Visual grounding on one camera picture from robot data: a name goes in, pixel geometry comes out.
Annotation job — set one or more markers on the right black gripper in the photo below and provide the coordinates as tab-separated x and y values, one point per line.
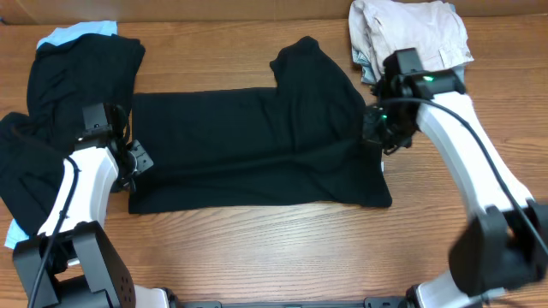
372	133

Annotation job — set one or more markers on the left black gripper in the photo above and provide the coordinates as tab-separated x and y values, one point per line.
145	162

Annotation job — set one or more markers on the black t-shirt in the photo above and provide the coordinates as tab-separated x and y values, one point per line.
299	142

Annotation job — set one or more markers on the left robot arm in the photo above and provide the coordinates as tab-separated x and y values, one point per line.
71	262

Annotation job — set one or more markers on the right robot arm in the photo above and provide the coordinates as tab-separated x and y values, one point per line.
504	245

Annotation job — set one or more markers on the black clothes pile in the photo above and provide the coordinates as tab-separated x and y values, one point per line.
93	69

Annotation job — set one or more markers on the grey-blue folded garment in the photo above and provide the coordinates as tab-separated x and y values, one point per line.
368	76

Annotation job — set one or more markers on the beige folded trousers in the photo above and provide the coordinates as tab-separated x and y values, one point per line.
378	28

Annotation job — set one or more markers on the light blue garment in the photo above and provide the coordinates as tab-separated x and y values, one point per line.
61	35

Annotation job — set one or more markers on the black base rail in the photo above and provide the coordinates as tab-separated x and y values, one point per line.
291	304

